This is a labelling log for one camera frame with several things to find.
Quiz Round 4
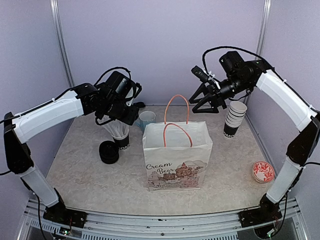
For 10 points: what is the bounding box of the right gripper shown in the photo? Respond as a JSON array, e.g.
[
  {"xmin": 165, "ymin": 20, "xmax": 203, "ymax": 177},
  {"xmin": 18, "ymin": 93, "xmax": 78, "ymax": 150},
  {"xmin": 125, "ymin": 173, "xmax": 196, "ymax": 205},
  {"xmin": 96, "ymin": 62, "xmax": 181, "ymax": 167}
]
[{"xmin": 190, "ymin": 73, "xmax": 253, "ymax": 112}]

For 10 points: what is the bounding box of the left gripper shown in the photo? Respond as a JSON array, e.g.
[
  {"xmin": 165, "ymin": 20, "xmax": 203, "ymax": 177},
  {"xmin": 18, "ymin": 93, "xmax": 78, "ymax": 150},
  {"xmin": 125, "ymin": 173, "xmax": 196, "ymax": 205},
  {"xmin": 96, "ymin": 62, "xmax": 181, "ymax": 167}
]
[{"xmin": 102, "ymin": 97, "xmax": 140, "ymax": 125}]

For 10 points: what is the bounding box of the white paper bag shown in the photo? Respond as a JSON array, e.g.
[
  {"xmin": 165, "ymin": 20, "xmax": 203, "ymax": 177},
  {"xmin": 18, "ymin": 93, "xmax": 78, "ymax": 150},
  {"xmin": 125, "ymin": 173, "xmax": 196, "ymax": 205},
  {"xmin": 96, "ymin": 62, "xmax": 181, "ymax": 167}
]
[{"xmin": 142, "ymin": 94, "xmax": 214, "ymax": 193}]

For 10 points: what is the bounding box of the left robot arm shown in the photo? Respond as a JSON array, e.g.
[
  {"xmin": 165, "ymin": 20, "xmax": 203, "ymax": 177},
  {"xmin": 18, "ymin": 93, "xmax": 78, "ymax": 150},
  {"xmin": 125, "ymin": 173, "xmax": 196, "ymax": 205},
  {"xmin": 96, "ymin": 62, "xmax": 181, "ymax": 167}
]
[{"xmin": 1, "ymin": 68, "xmax": 142, "ymax": 223}]

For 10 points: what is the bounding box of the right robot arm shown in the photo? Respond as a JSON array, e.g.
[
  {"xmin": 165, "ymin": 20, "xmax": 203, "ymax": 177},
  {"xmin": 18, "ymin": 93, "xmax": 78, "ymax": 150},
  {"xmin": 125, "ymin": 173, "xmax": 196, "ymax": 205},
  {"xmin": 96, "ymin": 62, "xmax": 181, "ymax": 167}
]
[{"xmin": 189, "ymin": 47, "xmax": 320, "ymax": 222}]

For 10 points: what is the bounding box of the stray black lid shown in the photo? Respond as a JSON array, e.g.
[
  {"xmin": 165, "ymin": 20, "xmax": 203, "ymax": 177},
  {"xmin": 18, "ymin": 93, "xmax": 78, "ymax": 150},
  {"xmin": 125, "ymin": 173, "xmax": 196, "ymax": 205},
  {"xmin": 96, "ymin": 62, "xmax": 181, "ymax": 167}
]
[{"xmin": 133, "ymin": 101, "xmax": 146, "ymax": 109}]

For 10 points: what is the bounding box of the light blue ceramic mug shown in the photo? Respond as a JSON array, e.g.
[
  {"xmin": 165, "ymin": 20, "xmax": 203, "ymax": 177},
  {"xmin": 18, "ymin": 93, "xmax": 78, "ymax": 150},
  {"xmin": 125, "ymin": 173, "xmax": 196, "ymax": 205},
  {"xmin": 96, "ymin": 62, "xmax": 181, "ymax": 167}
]
[{"xmin": 135, "ymin": 111, "xmax": 156, "ymax": 132}]

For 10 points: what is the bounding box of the bundle of white wrapped straws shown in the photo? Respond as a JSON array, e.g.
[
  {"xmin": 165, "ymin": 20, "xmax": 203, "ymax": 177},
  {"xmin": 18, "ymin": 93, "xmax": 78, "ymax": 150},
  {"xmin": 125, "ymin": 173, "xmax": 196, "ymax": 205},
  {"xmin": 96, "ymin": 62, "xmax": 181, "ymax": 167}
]
[{"xmin": 102, "ymin": 120, "xmax": 129, "ymax": 138}]

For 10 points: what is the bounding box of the black cup holding straws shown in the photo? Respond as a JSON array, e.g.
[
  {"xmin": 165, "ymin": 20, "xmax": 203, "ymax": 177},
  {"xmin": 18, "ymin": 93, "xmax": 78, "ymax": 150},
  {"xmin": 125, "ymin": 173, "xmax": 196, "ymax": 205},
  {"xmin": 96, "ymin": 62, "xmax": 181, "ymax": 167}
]
[{"xmin": 112, "ymin": 133, "xmax": 130, "ymax": 151}]

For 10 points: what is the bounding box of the stack of paper cups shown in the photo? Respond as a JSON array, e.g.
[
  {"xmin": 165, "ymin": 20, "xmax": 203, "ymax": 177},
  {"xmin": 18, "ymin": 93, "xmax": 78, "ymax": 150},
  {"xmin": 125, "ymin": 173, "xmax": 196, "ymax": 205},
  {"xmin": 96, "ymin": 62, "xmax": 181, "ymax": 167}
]
[{"xmin": 223, "ymin": 101, "xmax": 248, "ymax": 139}]

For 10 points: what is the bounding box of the stack of black lids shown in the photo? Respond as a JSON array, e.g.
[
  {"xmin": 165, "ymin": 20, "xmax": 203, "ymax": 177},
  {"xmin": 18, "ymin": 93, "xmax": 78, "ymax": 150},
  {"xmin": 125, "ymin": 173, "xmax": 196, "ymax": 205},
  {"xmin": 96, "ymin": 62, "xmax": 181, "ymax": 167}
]
[{"xmin": 98, "ymin": 140, "xmax": 120, "ymax": 165}]

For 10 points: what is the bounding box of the red patterned white bowl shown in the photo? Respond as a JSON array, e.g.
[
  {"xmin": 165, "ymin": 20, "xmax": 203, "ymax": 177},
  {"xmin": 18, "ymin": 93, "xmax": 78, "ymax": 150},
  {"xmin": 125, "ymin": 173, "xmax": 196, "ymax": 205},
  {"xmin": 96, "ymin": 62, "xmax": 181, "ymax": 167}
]
[{"xmin": 252, "ymin": 161, "xmax": 275, "ymax": 184}]

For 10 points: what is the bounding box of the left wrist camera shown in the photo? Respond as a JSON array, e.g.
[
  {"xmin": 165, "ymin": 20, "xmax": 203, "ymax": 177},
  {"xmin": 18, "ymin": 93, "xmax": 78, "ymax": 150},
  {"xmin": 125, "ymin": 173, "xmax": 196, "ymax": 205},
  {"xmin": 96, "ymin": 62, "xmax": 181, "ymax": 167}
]
[{"xmin": 125, "ymin": 81, "xmax": 142, "ymax": 107}]

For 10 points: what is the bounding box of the right aluminium post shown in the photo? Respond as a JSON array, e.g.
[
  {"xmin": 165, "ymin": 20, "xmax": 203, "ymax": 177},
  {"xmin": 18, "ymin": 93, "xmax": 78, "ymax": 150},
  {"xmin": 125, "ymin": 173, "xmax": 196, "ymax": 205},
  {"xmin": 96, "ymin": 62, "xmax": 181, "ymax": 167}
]
[{"xmin": 256, "ymin": 0, "xmax": 272, "ymax": 56}]

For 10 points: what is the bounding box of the aluminium post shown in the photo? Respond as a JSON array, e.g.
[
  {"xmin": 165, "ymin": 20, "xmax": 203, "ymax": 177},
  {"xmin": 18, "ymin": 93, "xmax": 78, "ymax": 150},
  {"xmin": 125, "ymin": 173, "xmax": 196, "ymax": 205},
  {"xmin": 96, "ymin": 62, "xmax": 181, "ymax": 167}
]
[
  {"xmin": 50, "ymin": 0, "xmax": 75, "ymax": 87},
  {"xmin": 256, "ymin": 0, "xmax": 272, "ymax": 56}
]

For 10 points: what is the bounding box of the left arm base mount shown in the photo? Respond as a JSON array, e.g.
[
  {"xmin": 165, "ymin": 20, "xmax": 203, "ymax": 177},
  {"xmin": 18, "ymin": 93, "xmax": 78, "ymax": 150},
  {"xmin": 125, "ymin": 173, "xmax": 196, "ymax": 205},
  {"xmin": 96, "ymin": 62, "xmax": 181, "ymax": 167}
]
[{"xmin": 43, "ymin": 188, "xmax": 88, "ymax": 229}]

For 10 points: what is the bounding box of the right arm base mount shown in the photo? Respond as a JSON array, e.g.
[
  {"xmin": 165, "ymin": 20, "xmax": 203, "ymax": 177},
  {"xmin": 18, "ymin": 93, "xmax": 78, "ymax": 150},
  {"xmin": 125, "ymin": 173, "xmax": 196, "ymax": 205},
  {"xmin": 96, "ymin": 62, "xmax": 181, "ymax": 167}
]
[{"xmin": 238, "ymin": 194, "xmax": 282, "ymax": 228}]

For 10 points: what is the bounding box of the left aluminium post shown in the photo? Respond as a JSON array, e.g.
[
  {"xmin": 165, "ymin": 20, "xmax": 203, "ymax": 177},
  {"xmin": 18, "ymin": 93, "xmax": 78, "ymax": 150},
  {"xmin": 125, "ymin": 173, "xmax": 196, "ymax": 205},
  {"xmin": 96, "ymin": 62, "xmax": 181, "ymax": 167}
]
[{"xmin": 50, "ymin": 0, "xmax": 75, "ymax": 87}]

